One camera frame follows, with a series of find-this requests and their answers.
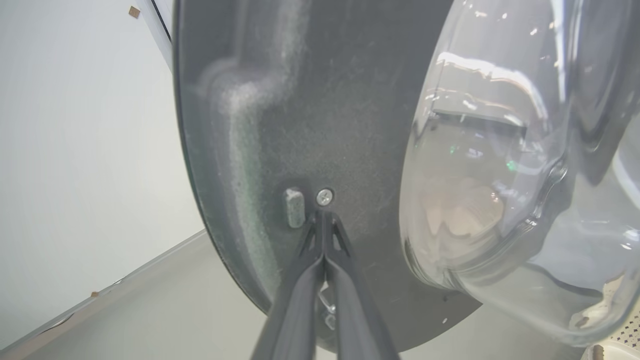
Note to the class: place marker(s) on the cream perforated laundry basket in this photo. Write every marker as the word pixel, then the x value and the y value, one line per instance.
pixel 627 340

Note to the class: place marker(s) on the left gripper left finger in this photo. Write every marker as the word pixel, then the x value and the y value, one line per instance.
pixel 300 300

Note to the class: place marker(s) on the round dark washing machine door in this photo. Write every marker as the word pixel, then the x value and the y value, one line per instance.
pixel 325 100

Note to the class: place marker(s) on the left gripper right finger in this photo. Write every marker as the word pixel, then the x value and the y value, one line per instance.
pixel 355 310

